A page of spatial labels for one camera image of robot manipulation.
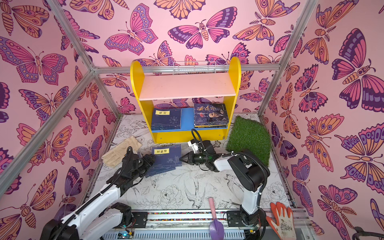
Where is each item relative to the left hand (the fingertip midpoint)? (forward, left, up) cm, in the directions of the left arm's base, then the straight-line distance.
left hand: (154, 158), depth 85 cm
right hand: (0, -14, -1) cm, 14 cm away
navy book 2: (+1, -6, -3) cm, 7 cm away
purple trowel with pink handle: (-33, -33, -8) cm, 47 cm away
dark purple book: (+24, -33, +10) cm, 42 cm away
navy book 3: (-4, -2, -4) cm, 6 cm away
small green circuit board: (-35, +11, -12) cm, 39 cm away
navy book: (+24, -4, +7) cm, 25 cm away
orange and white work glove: (-31, -65, -9) cm, 72 cm away
